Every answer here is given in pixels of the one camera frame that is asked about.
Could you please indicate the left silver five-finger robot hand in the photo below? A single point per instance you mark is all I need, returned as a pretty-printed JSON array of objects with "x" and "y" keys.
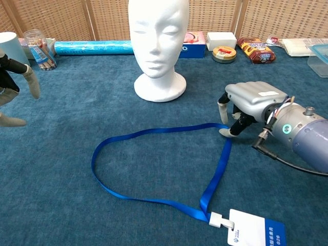
[{"x": 10, "y": 68}]

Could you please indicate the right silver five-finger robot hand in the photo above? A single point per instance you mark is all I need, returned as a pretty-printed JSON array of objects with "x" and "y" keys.
[{"x": 253, "y": 98}]

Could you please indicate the pale blue cup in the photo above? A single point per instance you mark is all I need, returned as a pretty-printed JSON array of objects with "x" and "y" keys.
[{"x": 11, "y": 44}]

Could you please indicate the clear jar of biscuit sticks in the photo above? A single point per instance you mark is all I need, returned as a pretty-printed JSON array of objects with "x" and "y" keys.
[{"x": 41, "y": 51}]

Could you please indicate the brown cookie packet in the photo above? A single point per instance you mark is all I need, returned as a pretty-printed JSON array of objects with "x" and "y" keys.
[{"x": 257, "y": 50}]

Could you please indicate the round tin with yellow lid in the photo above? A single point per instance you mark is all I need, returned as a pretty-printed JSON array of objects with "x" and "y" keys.
[{"x": 224, "y": 54}]

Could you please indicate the small red and white packet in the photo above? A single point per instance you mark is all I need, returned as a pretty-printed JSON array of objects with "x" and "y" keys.
[{"x": 274, "y": 40}]

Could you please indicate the woven bamboo folding screen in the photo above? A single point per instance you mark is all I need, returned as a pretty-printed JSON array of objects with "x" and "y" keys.
[{"x": 51, "y": 18}]

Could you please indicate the small white box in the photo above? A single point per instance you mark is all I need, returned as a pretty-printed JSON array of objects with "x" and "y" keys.
[{"x": 221, "y": 39}]

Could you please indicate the clear bag of white goods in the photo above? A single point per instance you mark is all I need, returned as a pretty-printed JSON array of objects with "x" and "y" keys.
[{"x": 297, "y": 46}]

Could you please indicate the clear container with blue lid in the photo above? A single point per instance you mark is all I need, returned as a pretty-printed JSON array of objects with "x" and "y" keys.
[{"x": 320, "y": 61}]

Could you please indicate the blue and pink Oreo box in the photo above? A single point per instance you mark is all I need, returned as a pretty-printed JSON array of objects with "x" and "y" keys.
[{"x": 196, "y": 43}]

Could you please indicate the blue rolled tube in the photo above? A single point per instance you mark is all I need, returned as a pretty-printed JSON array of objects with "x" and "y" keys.
[{"x": 94, "y": 48}]

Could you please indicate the blue-green tablecloth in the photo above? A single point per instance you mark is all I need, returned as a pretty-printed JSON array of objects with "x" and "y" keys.
[{"x": 102, "y": 102}]

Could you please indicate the white foam mannequin head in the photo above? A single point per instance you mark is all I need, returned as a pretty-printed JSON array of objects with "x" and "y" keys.
[{"x": 157, "y": 38}]

